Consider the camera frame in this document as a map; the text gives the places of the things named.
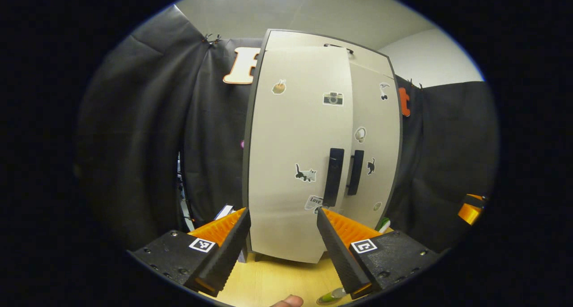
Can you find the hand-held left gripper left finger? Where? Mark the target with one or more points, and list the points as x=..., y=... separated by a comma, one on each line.
x=226, y=249

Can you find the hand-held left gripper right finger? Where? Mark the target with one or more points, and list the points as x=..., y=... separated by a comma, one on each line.
x=340, y=253

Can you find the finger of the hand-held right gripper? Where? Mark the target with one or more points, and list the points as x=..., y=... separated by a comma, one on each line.
x=470, y=213

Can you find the green label bottle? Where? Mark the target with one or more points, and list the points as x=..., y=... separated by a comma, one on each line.
x=333, y=294

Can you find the round brown coaster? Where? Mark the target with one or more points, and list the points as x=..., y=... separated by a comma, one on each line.
x=324, y=301

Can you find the white and grey cabinet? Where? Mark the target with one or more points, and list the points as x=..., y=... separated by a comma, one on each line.
x=245, y=164

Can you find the white cabinet door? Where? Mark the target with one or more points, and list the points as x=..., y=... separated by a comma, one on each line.
x=378, y=119
x=295, y=141

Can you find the white cabinet drawer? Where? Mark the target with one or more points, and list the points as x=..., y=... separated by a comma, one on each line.
x=309, y=37

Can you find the black backdrop cloth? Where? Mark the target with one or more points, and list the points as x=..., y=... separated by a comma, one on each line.
x=134, y=141

